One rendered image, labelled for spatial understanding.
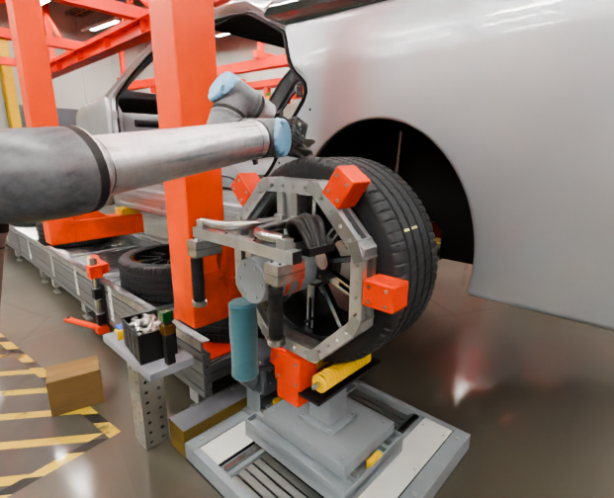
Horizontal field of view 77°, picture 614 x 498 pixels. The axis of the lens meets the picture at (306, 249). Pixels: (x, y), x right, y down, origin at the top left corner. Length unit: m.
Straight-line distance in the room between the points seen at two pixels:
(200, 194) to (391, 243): 0.76
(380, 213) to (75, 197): 0.72
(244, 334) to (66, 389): 1.16
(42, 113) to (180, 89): 1.93
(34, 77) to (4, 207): 2.76
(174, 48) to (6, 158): 1.00
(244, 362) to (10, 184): 0.90
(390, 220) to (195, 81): 0.84
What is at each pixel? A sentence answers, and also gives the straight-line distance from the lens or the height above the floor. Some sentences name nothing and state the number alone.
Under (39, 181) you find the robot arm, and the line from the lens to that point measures 0.55.
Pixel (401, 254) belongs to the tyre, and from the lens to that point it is 1.04.
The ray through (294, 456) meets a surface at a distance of 1.53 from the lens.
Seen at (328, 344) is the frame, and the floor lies 0.66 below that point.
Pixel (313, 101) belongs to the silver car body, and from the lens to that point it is 1.71.
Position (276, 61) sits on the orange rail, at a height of 3.09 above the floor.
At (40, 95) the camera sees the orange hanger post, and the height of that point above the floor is 1.54.
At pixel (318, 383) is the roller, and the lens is 1.24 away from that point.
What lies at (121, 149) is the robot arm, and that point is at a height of 1.20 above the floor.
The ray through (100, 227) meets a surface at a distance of 3.41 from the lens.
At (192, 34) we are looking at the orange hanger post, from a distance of 1.52.
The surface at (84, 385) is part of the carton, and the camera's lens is 2.20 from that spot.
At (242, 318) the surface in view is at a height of 0.70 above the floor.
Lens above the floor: 1.20
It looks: 14 degrees down
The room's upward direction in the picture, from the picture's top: straight up
